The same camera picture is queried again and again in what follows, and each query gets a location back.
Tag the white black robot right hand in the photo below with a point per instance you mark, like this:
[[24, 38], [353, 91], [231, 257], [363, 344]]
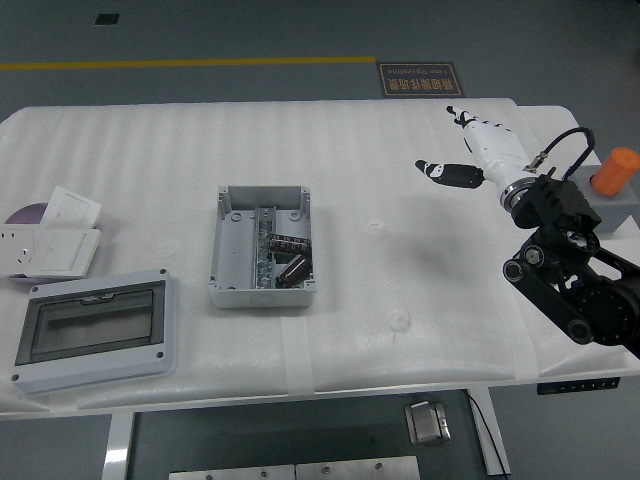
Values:
[[495, 150]]

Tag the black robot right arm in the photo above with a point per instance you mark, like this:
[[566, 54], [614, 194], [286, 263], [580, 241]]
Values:
[[560, 215]]

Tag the open grey plastic box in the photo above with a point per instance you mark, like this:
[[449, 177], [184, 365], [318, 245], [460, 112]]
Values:
[[235, 260]]

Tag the black floor sign orange text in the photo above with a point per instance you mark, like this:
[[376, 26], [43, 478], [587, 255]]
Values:
[[420, 80]]

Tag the orange cylinder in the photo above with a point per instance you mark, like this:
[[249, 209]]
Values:
[[614, 172]]

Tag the grey block holder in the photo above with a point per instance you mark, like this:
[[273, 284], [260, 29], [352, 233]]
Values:
[[617, 212]]

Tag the white foam mat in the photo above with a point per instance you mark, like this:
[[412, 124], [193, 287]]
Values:
[[300, 150]]

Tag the black table control panel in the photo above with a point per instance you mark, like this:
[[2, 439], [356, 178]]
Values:
[[577, 386]]

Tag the white table leg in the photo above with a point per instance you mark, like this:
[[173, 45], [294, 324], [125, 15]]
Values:
[[117, 445], [495, 430]]

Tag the black square floor plate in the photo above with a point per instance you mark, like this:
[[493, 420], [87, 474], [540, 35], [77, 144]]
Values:
[[106, 19]]

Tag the grey lid with clear window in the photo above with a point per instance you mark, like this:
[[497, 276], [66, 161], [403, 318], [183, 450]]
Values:
[[95, 325]]

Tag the purple disc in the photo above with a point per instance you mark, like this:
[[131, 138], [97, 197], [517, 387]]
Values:
[[27, 214]]

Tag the white socket panel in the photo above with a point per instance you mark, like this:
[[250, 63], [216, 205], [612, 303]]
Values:
[[15, 250]]

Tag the metal rail in grey box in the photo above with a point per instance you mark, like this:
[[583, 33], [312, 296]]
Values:
[[263, 225]]

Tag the grey metal base plate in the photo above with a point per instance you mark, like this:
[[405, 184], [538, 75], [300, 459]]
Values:
[[230, 473], [357, 469]]

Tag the white switch plate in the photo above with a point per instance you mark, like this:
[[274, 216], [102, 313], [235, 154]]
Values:
[[70, 207]]

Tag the white switch panel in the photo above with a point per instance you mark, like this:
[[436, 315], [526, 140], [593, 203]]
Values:
[[65, 252]]

